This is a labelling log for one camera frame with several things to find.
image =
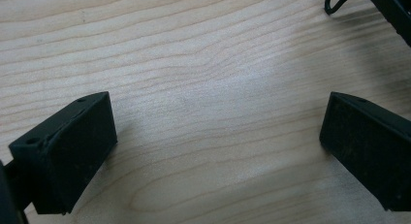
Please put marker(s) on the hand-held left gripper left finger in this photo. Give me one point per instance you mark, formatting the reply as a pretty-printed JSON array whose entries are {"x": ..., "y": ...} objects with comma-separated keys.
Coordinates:
[{"x": 71, "y": 153}]

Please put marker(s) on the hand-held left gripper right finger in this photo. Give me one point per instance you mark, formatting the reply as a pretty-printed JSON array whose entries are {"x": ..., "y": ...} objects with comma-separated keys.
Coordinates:
[{"x": 368, "y": 146}]

